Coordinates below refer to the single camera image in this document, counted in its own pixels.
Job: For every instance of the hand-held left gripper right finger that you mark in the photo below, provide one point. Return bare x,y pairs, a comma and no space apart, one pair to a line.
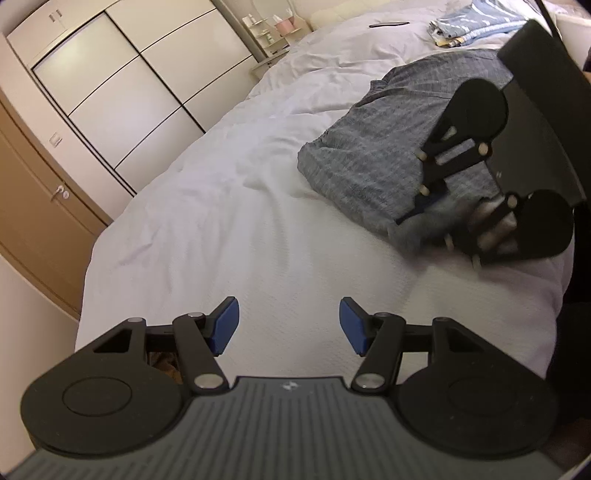
351,326

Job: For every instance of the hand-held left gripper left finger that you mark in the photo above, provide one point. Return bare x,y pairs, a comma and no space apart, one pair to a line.
227,323

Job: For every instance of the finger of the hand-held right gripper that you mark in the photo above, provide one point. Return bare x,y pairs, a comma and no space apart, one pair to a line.
438,159
489,230

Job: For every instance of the grey-blue checked shirt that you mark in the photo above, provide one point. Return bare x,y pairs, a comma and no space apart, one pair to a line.
369,152

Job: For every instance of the blue striped folded clothes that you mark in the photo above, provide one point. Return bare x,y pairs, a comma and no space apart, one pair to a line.
475,23

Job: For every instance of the white bed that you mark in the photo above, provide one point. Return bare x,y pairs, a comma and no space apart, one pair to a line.
221,207

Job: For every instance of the yellow patterned cloth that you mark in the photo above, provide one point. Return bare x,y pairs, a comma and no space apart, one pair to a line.
450,43

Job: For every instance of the pink box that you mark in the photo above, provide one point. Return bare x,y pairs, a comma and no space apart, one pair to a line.
284,24

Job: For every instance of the white bedside shelf rack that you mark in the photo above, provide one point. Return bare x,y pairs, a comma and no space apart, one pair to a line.
267,40

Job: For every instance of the wooden door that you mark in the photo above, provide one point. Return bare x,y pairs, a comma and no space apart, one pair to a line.
41,217

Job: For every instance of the white sliding wardrobe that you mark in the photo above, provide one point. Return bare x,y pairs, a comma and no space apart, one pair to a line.
115,87

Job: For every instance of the white light switch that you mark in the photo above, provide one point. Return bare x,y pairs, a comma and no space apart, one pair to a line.
56,139

